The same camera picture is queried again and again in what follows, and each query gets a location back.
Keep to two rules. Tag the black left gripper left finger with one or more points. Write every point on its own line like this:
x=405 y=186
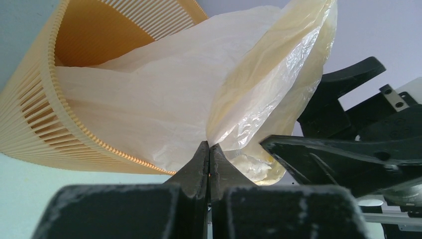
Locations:
x=175 y=209

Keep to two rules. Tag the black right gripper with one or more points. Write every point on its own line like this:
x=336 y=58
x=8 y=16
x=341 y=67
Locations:
x=386 y=128

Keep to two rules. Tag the translucent cream trash bag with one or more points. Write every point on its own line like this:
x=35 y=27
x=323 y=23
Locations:
x=232 y=80

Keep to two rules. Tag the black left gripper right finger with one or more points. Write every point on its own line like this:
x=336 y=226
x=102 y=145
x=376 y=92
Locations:
x=243 y=210

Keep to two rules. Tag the yellow plastic trash bin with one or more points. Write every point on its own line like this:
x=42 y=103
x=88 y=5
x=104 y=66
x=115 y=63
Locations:
x=36 y=123

